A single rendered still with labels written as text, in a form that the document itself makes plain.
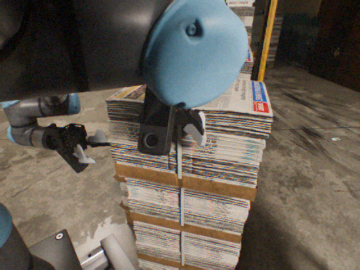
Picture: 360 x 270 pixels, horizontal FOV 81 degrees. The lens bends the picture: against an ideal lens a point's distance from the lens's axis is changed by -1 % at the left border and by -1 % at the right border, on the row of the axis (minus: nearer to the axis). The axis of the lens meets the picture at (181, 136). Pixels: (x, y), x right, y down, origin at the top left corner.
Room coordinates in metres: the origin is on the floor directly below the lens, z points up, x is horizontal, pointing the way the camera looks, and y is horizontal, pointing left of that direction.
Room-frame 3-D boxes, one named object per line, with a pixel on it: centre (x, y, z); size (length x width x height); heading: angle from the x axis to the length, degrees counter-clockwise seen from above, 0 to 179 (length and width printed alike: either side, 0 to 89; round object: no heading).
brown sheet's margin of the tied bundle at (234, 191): (0.53, -0.14, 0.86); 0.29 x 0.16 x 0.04; 165
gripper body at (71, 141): (0.60, 0.37, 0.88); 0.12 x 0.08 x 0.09; 74
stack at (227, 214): (1.02, -0.14, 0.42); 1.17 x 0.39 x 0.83; 166
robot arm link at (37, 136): (0.62, 0.45, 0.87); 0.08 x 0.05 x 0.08; 164
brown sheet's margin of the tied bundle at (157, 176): (0.59, 0.07, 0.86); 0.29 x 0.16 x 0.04; 165
